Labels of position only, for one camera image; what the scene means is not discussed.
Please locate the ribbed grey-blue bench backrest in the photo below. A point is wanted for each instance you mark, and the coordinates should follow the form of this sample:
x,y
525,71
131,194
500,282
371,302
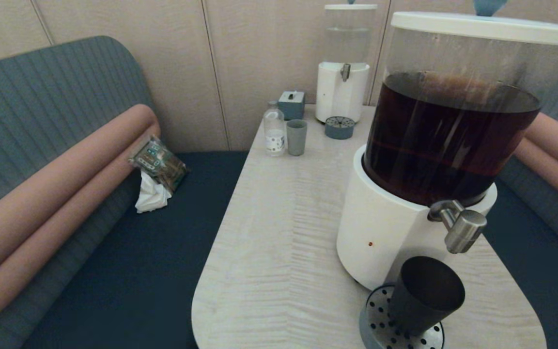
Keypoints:
x,y
41,97
550,206

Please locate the small metal dispenser tap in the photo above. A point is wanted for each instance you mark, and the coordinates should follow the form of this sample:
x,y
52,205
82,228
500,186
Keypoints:
x,y
345,72

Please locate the large white dispenser lid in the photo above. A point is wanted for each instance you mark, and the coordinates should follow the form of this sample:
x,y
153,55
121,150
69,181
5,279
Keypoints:
x,y
477,28

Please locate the small blue drip tray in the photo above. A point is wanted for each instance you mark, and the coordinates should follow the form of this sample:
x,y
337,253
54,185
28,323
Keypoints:
x,y
339,129

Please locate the grey-blue cup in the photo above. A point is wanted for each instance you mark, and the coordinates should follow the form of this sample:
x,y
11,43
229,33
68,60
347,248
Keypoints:
x,y
296,138

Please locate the large metal dispenser tap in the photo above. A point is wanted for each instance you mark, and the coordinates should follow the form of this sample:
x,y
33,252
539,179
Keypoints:
x,y
464,232

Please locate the large silver drip tray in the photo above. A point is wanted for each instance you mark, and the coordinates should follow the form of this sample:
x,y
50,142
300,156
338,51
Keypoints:
x,y
376,329

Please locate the clear plastic bottle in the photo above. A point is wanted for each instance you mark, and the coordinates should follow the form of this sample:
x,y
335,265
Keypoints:
x,y
274,132

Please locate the small clear water dispenser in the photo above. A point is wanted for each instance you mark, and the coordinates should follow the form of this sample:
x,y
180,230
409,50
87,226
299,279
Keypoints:
x,y
339,98

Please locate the crumpled white tissue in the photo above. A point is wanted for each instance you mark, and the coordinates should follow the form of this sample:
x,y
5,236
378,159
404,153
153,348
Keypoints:
x,y
151,196

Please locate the large dark tea dispenser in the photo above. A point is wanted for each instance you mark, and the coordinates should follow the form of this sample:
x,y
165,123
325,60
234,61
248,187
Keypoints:
x,y
405,155

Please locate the dark teal seat cushion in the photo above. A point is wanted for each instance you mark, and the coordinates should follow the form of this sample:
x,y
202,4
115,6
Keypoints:
x,y
162,242
540,291

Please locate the small blue box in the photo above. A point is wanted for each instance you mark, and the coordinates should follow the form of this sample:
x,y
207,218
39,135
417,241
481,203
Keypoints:
x,y
291,106

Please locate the black cup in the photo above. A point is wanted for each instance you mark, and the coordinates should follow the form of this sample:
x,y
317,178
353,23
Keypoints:
x,y
423,295

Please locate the small white dispenser lid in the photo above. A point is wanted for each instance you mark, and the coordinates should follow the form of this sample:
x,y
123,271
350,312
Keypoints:
x,y
350,7

